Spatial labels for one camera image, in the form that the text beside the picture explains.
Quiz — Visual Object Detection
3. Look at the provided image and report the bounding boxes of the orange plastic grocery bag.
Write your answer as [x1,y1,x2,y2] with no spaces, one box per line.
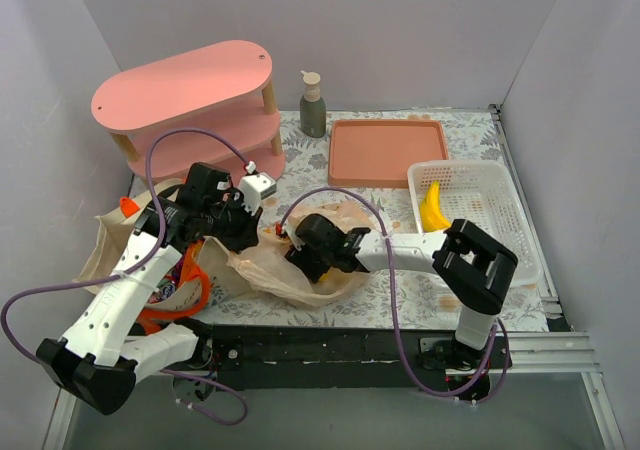
[227,200,374,308]

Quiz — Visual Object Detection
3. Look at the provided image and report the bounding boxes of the black mounting base rail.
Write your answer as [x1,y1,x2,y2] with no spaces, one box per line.
[168,324,484,391]

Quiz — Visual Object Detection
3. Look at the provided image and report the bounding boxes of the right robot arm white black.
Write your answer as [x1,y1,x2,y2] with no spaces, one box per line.
[285,213,518,368]

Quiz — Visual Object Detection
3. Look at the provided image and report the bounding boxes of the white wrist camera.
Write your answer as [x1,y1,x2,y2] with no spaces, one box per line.
[275,222,303,249]
[237,161,277,216]

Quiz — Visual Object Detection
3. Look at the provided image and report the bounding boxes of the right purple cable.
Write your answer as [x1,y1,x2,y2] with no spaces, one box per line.
[277,188,512,405]

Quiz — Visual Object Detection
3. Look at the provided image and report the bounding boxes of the purple cable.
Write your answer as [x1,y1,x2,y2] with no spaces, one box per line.
[0,128,259,426]
[277,188,512,405]

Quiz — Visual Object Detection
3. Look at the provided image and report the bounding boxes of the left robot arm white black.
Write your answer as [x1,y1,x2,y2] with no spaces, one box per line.
[36,163,276,415]

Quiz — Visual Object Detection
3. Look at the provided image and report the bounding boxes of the beige canvas tote bag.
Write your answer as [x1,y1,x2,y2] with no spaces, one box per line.
[76,190,245,333]

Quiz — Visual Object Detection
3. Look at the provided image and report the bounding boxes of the yellow banana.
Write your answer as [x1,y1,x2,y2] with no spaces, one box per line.
[419,181,451,232]

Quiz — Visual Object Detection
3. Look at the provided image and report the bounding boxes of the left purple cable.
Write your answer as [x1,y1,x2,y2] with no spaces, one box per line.
[0,128,259,426]

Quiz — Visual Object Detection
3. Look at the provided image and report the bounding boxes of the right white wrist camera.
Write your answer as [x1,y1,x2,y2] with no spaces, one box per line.
[275,222,303,249]

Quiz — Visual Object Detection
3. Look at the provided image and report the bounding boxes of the white plastic basket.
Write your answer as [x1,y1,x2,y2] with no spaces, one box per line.
[407,160,542,287]

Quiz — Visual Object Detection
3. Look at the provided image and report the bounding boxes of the terracotta plastic tray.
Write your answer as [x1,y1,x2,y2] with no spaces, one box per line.
[328,119,449,188]

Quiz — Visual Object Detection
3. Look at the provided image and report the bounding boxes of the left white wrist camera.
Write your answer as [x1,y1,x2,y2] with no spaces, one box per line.
[237,161,277,216]

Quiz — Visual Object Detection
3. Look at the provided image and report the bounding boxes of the snack packets in tote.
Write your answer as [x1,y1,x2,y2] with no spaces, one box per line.
[148,256,197,304]

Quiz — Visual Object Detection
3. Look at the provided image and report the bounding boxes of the pink three-tier shelf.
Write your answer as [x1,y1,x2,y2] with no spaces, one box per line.
[91,40,286,183]

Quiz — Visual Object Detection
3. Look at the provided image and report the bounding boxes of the grey pump soap bottle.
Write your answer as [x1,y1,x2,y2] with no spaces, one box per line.
[299,71,326,138]

